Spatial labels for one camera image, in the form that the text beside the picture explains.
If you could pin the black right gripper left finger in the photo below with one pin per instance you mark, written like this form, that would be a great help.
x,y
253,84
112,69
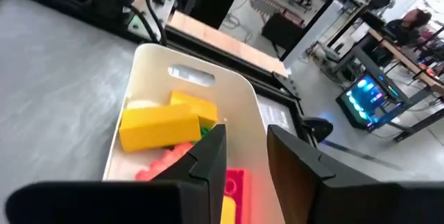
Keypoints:
x,y
104,203

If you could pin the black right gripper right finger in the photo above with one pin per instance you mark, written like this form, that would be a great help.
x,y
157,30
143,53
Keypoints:
x,y
329,196

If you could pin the orange long block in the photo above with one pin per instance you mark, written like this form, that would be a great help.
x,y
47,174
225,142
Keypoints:
x,y
166,161

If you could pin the pink long block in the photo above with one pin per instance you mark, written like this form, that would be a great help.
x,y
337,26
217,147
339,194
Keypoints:
x,y
239,186

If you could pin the black round stand foot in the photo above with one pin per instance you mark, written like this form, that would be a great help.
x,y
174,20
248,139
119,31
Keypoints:
x,y
317,128

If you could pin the white label plate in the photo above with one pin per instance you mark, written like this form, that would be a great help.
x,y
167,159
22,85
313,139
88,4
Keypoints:
x,y
275,113

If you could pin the lit computer tower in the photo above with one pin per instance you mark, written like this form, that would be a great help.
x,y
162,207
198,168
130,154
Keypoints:
x,y
367,99

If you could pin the white plastic bin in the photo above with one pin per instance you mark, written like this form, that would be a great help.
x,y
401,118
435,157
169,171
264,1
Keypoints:
x,y
236,88

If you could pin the wooden top desk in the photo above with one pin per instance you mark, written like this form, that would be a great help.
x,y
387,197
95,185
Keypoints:
x,y
416,68

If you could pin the white pillar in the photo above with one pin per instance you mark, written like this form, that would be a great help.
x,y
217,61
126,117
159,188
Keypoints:
x,y
312,33

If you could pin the black box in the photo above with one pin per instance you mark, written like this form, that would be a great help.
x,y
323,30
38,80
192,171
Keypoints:
x,y
282,31

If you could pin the wooden table side board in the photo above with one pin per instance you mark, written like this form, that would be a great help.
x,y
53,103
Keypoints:
x,y
225,40

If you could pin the person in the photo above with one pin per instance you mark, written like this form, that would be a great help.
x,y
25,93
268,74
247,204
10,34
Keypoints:
x,y
409,26

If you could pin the black cabinet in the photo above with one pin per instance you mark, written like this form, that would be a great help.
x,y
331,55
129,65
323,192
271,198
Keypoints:
x,y
215,2

